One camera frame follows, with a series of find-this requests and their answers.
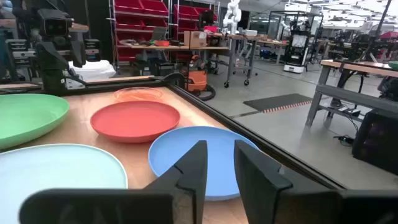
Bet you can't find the coral red plastic plate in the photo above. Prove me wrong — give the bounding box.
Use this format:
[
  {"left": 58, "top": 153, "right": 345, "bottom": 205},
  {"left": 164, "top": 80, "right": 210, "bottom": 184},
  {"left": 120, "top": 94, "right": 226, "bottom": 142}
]
[{"left": 90, "top": 100, "right": 181, "bottom": 144}]

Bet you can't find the transparent orange plate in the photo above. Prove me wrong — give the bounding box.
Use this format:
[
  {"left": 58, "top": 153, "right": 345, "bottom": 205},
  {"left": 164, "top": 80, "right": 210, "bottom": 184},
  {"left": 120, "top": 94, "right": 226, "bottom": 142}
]
[{"left": 113, "top": 86, "right": 165, "bottom": 103}]

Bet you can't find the white-based mobile robot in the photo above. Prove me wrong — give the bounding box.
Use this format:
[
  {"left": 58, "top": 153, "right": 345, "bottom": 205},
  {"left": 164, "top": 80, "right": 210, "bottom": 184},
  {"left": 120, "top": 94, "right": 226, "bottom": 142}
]
[{"left": 283, "top": 18, "right": 309, "bottom": 74}]

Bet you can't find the red bin shelving rack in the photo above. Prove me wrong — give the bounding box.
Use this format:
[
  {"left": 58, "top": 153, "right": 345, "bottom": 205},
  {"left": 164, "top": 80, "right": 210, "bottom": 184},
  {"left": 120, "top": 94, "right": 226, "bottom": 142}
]
[
  {"left": 108, "top": 0, "right": 171, "bottom": 65},
  {"left": 172, "top": 2, "right": 218, "bottom": 41}
]

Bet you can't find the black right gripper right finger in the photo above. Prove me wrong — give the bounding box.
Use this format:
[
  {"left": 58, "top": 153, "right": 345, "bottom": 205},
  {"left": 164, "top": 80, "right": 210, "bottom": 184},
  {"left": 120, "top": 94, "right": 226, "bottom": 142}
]
[{"left": 234, "top": 139, "right": 398, "bottom": 224}]

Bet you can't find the pale blue-grey large plate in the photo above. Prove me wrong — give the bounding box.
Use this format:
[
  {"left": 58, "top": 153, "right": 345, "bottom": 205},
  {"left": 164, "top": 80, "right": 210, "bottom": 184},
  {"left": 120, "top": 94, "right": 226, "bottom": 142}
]
[{"left": 0, "top": 142, "right": 129, "bottom": 224}]

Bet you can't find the grey wooden-top workbench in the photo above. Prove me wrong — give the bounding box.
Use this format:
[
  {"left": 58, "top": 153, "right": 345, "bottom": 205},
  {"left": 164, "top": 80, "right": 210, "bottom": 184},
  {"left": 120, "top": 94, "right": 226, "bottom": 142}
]
[{"left": 305, "top": 58, "right": 398, "bottom": 127}]

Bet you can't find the black power strip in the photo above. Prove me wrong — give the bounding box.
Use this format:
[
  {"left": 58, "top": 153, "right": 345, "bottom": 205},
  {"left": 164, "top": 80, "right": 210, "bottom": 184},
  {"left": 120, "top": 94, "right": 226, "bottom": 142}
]
[{"left": 333, "top": 134, "right": 355, "bottom": 146}]

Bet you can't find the black aluminium table frame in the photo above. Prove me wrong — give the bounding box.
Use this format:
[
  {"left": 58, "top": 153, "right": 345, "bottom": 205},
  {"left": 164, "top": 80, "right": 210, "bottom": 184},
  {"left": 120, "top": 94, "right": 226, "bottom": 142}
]
[{"left": 0, "top": 75, "right": 348, "bottom": 190}]

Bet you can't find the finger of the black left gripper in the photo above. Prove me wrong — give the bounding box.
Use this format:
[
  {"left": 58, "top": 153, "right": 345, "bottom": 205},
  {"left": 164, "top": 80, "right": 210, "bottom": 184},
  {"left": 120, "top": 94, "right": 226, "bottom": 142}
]
[
  {"left": 35, "top": 41, "right": 68, "bottom": 74},
  {"left": 70, "top": 30, "right": 87, "bottom": 68}
]

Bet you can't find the long wooden-top bench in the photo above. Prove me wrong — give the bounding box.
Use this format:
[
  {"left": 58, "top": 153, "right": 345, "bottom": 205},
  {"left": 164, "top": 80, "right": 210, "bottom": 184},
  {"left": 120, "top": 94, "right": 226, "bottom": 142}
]
[{"left": 116, "top": 43, "right": 231, "bottom": 75}]

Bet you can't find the grey rolling table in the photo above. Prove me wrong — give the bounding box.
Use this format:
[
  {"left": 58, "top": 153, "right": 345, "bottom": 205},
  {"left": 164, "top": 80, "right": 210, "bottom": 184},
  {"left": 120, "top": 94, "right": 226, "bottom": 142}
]
[{"left": 217, "top": 32, "right": 290, "bottom": 88}]

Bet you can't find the orange shop vacuum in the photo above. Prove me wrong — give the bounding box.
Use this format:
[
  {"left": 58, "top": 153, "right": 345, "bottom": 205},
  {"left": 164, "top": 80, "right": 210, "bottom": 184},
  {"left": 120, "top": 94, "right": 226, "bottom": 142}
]
[{"left": 182, "top": 55, "right": 208, "bottom": 93}]

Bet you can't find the blue plastic plate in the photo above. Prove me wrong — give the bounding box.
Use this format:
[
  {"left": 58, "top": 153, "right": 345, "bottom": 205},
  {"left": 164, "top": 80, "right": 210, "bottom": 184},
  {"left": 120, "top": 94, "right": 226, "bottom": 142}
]
[{"left": 147, "top": 125, "right": 259, "bottom": 202}]

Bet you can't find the cardboard box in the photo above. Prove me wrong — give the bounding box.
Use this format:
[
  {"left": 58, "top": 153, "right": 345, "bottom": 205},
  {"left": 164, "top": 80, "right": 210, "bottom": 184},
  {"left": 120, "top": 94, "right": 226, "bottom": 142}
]
[{"left": 183, "top": 30, "right": 208, "bottom": 48}]

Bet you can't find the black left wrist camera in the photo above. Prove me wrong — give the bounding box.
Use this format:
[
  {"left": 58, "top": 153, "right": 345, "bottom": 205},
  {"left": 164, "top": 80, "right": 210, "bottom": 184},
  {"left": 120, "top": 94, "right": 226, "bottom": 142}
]
[{"left": 37, "top": 8, "right": 75, "bottom": 39}]

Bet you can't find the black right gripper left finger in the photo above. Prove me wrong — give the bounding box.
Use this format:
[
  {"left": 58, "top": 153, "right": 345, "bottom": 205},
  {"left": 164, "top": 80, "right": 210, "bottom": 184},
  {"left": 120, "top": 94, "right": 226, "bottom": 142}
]
[{"left": 18, "top": 139, "right": 208, "bottom": 224}]

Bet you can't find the green plastic plate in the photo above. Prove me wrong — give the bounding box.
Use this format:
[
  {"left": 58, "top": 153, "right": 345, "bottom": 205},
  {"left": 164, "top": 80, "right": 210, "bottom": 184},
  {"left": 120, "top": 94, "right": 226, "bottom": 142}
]
[{"left": 0, "top": 93, "right": 70, "bottom": 150}]

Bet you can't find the white plastic container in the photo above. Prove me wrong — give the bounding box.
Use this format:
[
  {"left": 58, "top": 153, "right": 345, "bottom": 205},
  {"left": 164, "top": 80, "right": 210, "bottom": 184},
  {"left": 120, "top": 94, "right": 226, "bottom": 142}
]
[{"left": 68, "top": 59, "right": 116, "bottom": 82}]

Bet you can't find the black hazard-edged floor mat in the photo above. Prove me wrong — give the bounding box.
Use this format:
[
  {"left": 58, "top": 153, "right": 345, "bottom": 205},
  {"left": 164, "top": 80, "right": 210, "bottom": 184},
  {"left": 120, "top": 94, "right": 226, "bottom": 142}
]
[{"left": 243, "top": 93, "right": 313, "bottom": 113}]

